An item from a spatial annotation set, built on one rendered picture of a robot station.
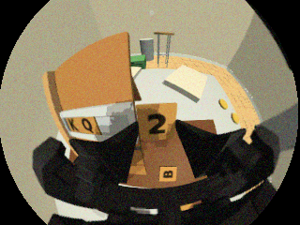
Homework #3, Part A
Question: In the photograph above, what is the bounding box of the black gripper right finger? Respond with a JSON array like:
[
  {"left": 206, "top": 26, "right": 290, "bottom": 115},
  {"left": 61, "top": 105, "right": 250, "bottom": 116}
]
[{"left": 175, "top": 120, "right": 248, "bottom": 179}]

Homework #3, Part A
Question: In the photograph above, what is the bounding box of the tan tile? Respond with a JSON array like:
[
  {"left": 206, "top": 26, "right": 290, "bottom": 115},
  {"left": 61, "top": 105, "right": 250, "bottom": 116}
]
[
  {"left": 180, "top": 203, "right": 191, "bottom": 211},
  {"left": 158, "top": 166, "right": 177, "bottom": 181}
]

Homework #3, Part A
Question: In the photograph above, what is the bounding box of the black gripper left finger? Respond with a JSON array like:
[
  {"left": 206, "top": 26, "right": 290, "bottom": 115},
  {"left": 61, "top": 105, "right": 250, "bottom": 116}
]
[{"left": 68, "top": 121, "right": 139, "bottom": 184}]

